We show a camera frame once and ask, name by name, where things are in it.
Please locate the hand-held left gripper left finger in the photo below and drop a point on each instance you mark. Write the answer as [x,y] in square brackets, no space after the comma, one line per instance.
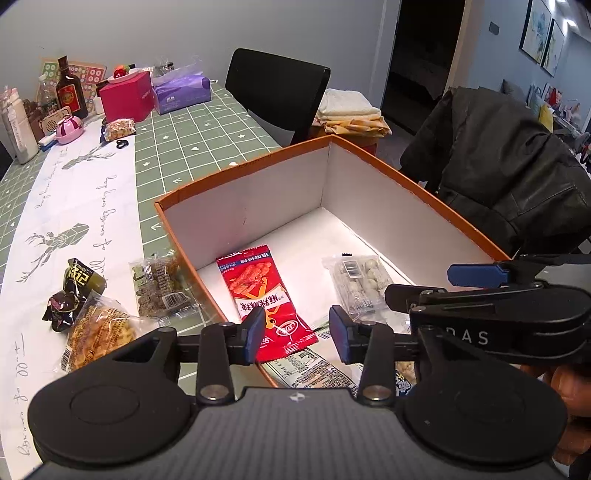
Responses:
[254,337]

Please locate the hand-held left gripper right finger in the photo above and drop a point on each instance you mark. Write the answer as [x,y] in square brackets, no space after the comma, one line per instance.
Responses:
[339,339]

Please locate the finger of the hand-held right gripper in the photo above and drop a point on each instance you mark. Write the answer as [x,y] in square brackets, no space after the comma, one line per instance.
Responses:
[415,297]
[475,273]

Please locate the long white snack packet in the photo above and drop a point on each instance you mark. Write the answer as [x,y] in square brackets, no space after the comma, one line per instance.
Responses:
[300,369]

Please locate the red snack packet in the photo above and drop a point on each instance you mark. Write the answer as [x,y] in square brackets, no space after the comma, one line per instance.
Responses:
[258,286]

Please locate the grey ball candy packet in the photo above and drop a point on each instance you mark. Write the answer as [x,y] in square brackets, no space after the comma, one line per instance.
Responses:
[358,277]

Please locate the puffed ball snack packet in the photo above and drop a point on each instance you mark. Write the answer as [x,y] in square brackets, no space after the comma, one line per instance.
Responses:
[405,369]

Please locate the orange cardboard box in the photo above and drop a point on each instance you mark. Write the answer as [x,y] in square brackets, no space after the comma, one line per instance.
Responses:
[240,212]

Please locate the clear bag of snacks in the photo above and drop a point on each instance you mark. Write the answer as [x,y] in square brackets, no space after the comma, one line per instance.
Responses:
[120,129]

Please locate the person's right hand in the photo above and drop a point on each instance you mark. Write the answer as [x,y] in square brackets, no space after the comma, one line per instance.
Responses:
[561,385]

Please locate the dark jacket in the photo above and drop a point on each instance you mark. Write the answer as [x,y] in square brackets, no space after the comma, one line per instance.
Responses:
[498,175]

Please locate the brown candy clear packet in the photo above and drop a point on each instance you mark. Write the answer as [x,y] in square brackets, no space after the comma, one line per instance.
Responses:
[157,286]

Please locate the waffle snack packet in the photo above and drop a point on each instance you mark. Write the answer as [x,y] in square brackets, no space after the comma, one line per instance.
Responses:
[99,332]

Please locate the yellow cushion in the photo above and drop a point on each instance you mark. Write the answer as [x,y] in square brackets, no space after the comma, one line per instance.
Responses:
[546,117]

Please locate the black yellow snack packet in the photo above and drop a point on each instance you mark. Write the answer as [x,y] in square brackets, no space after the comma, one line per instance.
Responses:
[83,277]

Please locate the yellow patterned folded cloth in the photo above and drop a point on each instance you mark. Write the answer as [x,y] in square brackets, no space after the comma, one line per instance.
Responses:
[355,125]

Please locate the dark maroon candy packet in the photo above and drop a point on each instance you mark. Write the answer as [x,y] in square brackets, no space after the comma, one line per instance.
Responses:
[62,309]

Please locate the folded white towel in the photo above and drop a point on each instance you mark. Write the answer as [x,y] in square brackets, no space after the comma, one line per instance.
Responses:
[346,104]

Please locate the green checked tablecloth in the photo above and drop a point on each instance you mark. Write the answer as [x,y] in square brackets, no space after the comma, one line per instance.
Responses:
[194,138]

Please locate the white deer print table runner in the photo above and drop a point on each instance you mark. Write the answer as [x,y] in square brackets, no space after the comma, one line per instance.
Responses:
[69,198]

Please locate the black chair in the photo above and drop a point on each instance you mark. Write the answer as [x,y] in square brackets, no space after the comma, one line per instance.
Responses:
[272,87]

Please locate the purple tissue box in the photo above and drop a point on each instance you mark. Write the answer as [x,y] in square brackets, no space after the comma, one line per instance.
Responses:
[182,94]

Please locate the magenta square box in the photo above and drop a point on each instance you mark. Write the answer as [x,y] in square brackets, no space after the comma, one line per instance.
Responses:
[124,97]

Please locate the pink round container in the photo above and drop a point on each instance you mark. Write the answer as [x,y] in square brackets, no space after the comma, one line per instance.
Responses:
[69,129]

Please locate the blue white small item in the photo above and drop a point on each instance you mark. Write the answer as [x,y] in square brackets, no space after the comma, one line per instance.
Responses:
[46,145]

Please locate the white plate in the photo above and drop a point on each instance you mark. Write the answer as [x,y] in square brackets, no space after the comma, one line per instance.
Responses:
[121,79]

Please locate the cream small radio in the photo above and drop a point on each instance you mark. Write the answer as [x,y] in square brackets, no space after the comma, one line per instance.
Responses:
[51,122]

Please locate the red strawberry toy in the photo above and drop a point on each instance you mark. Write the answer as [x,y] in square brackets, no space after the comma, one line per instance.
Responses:
[122,70]

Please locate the wooden dotted game board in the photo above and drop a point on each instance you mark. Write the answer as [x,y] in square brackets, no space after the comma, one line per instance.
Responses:
[94,76]
[47,70]

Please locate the dark liquor bottle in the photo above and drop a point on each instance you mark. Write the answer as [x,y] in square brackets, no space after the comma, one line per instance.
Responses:
[69,92]

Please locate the white water bottle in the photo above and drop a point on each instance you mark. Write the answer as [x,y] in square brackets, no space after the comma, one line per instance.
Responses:
[21,134]

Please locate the clear plastic bottle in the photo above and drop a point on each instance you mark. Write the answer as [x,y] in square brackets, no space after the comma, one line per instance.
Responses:
[46,94]

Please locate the framed wall picture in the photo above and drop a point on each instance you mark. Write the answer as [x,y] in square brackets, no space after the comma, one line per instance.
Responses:
[554,48]
[535,27]

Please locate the dark wall switch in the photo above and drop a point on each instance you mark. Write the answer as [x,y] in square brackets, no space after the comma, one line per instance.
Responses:
[494,27]

